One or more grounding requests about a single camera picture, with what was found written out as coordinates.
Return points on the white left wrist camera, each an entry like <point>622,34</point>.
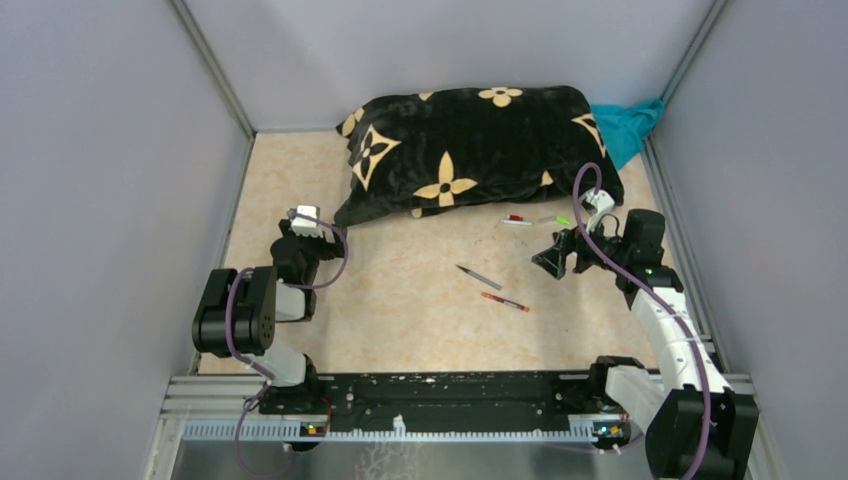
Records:
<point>304,221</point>

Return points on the teal cloth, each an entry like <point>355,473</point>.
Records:
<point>624,129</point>

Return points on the red orange pen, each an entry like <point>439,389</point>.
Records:
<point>505,302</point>

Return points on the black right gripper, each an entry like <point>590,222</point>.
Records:
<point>553,259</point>

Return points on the black pillow with beige flowers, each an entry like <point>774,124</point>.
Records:
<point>429,153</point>

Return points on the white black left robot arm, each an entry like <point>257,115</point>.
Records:
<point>238,311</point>

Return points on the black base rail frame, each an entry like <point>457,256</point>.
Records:
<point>500,406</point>

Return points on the clear highlighter with green cap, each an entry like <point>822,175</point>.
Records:
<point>561,220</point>

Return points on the white pen with red cap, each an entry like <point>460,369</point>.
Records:
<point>516,221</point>

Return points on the grey checkered pen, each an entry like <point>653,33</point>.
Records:
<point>480,277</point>

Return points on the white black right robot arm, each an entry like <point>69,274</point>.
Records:
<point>694,425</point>

